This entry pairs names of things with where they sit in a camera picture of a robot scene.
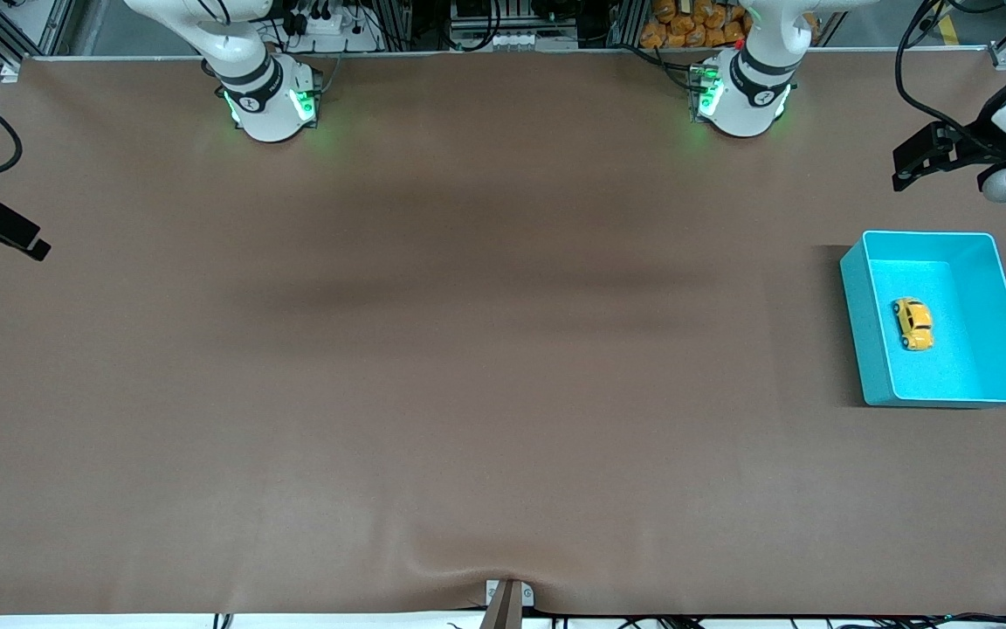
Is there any metal bracket with brown bar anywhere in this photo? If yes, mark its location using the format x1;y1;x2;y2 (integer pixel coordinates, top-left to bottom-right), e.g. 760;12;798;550
479;578;535;629

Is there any white power strip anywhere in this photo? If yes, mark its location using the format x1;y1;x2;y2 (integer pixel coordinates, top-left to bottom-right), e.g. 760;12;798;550
280;0;383;53

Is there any grey equipment rack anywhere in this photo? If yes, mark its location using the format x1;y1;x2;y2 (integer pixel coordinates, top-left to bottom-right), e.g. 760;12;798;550
446;0;582;52

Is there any pile of orange balls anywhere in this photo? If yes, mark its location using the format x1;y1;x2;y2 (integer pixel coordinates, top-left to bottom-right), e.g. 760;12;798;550
640;0;820;50

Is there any brown table mat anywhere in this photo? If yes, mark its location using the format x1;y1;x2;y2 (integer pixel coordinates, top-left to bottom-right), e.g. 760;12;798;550
0;48;1006;617

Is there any teal plastic bin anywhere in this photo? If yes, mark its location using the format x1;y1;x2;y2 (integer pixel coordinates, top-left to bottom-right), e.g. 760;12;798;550
840;231;1006;409

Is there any black cable bundle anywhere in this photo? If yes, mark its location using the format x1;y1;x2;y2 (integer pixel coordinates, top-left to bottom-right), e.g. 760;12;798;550
817;612;1006;629

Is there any yellow beetle toy car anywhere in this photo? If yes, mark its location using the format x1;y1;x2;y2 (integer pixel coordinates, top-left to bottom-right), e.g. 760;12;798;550
892;297;936;352

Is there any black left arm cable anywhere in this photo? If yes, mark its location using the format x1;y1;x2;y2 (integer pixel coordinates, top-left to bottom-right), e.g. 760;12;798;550
895;0;1006;160

